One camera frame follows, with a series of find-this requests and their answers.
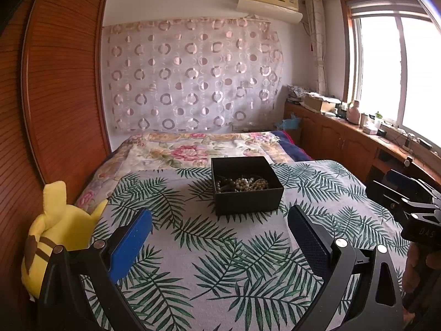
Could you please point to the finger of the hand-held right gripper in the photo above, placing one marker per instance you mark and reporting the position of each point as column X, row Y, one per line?
column 405, row 181
column 382, row 194

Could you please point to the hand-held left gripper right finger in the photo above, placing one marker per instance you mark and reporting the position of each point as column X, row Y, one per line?
column 306, row 238

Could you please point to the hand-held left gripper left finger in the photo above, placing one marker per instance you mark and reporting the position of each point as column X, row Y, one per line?
column 132, row 244

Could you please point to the black cardboard box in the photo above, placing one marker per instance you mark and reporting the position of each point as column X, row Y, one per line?
column 248, row 201

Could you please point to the person's right hand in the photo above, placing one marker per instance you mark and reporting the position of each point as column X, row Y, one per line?
column 410, row 272

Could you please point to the tissue box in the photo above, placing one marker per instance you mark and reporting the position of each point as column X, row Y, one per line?
column 370, row 129

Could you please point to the wooden cabinet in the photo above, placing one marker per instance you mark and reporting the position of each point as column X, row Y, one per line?
column 344, row 141

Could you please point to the green capped bottle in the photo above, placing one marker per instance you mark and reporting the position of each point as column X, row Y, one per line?
column 378, row 120

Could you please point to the yellow plush toy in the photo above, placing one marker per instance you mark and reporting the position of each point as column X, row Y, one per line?
column 62, row 220

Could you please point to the green leaf print blanket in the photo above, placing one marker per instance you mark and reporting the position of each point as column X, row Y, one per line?
column 213, row 265

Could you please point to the pink container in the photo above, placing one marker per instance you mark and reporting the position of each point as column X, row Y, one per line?
column 353, row 113

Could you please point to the dark blue blanket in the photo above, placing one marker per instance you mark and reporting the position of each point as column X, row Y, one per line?
column 293, row 148

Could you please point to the floral blanket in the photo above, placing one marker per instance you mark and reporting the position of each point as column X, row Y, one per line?
column 172, row 151

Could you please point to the wooden framed window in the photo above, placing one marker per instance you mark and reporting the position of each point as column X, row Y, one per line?
column 379, row 69

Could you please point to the blue plastic bag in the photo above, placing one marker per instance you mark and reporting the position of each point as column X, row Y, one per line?
column 288, row 124

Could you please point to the patterned cloth pile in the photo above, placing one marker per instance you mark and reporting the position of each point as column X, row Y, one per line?
column 297, row 93

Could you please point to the checked window curtain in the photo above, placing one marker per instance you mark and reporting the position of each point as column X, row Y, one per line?
column 317, row 41

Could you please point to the sheer curtain with circles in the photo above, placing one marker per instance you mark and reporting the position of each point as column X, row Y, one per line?
column 189, row 76

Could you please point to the white air conditioner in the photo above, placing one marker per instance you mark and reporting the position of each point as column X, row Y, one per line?
column 268, row 7

